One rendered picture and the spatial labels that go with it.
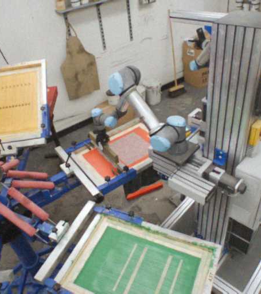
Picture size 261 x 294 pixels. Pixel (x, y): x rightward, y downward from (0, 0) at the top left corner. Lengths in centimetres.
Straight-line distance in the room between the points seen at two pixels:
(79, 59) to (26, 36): 75
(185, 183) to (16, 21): 281
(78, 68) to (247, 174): 295
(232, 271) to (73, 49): 319
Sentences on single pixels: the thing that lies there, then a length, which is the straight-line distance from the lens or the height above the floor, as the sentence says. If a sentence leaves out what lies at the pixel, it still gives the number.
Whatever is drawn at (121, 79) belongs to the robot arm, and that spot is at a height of 177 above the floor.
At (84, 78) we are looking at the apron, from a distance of 416.
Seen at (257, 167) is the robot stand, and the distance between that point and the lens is 182.
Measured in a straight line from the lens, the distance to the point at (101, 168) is 223.
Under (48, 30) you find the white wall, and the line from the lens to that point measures 389.
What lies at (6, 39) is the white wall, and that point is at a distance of 376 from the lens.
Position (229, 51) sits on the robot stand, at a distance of 152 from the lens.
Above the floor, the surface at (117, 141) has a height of 96.
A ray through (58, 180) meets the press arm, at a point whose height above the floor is 103.
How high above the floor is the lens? 243
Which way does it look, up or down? 38 degrees down
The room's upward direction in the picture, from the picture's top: 8 degrees counter-clockwise
